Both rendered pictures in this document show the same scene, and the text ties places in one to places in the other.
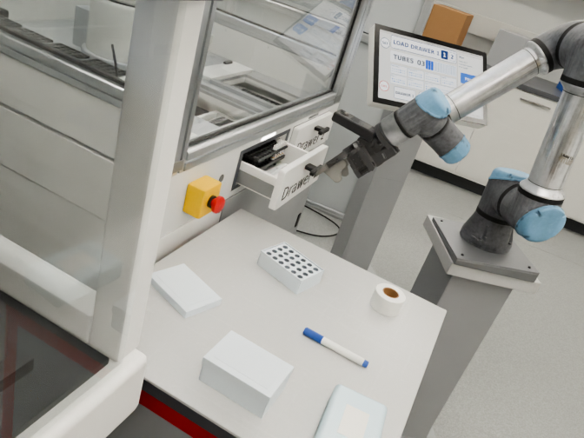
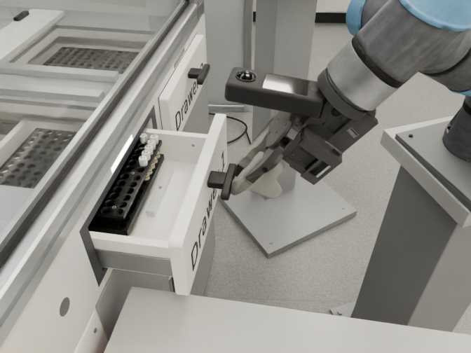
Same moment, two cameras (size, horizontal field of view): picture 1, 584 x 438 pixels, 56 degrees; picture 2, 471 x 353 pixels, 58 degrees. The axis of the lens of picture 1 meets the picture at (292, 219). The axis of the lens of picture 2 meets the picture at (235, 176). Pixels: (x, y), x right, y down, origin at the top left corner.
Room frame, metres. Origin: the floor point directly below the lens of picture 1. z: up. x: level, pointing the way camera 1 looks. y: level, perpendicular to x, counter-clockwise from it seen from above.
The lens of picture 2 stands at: (0.87, 0.03, 1.31)
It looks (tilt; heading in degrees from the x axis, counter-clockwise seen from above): 41 degrees down; 352
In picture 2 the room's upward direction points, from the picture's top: straight up
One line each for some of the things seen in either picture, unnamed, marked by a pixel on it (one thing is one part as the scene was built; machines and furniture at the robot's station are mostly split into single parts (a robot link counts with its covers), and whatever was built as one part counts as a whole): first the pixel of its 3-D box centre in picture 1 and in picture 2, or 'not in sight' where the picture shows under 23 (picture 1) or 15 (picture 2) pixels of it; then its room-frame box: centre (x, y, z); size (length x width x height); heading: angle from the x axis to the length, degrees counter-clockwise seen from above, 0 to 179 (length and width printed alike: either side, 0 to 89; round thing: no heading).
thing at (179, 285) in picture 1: (184, 288); not in sight; (0.86, 0.16, 0.77); 0.13 x 0.09 x 0.02; 55
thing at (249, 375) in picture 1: (246, 373); not in sight; (0.68, -0.01, 0.79); 0.13 x 0.09 x 0.05; 72
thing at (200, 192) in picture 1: (203, 197); not in sight; (1.05, 0.20, 0.88); 0.07 x 0.05 x 0.07; 163
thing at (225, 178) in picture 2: (312, 168); (221, 180); (1.33, -0.01, 0.91); 0.07 x 0.04 x 0.01; 163
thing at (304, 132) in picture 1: (310, 135); (186, 86); (1.67, 0.03, 0.87); 0.29 x 0.02 x 0.11; 163
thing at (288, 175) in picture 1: (300, 175); (204, 194); (1.34, 0.01, 0.87); 0.29 x 0.02 x 0.11; 163
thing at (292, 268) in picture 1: (290, 267); not in sight; (1.04, -0.03, 0.78); 0.12 x 0.08 x 0.04; 58
